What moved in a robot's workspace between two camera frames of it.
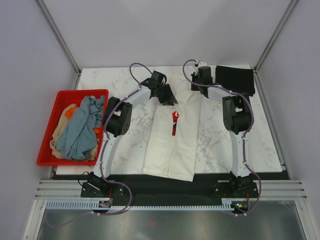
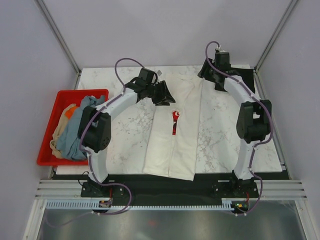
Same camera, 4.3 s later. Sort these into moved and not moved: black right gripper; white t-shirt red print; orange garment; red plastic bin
Moved: black right gripper
Not moved: orange garment; white t-shirt red print; red plastic bin
